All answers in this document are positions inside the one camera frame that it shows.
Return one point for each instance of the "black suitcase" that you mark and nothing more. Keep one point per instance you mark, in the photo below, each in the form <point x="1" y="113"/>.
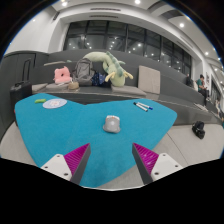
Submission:
<point x="20" y="93"/>

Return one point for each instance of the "grey backpack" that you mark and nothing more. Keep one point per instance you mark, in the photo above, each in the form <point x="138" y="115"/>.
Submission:
<point x="83" y="71"/>

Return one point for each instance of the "navy star-print bag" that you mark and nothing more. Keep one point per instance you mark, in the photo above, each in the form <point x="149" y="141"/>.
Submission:
<point x="99" y="79"/>

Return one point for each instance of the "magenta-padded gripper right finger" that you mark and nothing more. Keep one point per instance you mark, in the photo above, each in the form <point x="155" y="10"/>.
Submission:
<point x="165" y="165"/>

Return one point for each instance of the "person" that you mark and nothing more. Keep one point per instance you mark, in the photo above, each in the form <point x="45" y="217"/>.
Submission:
<point x="201" y="85"/>
<point x="188" y="81"/>

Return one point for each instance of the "black bag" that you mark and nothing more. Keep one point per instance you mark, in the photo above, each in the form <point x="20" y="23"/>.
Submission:
<point x="199" y="129"/>

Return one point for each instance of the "small flat grey cushion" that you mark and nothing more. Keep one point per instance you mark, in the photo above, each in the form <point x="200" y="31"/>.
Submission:
<point x="39" y="87"/>

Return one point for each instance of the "green dragon plush toy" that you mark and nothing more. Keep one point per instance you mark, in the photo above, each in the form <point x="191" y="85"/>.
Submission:
<point x="113" y="66"/>

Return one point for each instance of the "green rectangular eraser block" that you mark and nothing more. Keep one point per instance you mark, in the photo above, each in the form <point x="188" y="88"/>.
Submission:
<point x="40" y="100"/>

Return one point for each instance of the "pink plush cushion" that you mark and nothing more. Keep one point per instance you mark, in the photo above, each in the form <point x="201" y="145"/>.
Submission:
<point x="62" y="75"/>

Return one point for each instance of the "tan twine roll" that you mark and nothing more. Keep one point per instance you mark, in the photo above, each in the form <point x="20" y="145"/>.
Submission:
<point x="73" y="85"/>

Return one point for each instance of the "ceiling lights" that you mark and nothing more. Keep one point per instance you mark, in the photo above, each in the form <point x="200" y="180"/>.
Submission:
<point x="181" y="25"/>

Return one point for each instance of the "round grey seat cushion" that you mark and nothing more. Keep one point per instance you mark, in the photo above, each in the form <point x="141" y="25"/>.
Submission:
<point x="58" y="87"/>

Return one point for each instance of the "upright grey square cushion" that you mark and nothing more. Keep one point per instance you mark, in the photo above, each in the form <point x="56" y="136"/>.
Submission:
<point x="149" y="79"/>

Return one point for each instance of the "grey computer mouse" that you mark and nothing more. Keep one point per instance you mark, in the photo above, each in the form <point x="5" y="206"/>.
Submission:
<point x="111" y="124"/>

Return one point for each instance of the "white marker with dark cap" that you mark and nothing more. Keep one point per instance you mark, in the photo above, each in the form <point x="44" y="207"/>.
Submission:
<point x="140" y="107"/>

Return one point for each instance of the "large flat grey cushion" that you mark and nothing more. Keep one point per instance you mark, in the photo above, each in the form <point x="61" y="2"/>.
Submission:
<point x="128" y="90"/>

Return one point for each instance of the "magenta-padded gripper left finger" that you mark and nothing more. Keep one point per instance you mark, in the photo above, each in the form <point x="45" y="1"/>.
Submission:
<point x="56" y="165"/>

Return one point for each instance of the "round pale printed mouse pad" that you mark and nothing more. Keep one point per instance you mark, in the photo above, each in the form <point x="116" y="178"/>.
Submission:
<point x="54" y="103"/>

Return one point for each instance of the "white marker with blue cap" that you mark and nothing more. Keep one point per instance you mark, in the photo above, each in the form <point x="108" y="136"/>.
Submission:
<point x="145" y="106"/>

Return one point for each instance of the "large dark glass window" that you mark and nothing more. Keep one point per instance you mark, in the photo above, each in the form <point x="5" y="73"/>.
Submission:
<point x="110" y="36"/>

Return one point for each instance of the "dark grey tiered bench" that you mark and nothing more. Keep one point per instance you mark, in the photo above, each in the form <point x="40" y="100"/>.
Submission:
<point x="173" y="88"/>

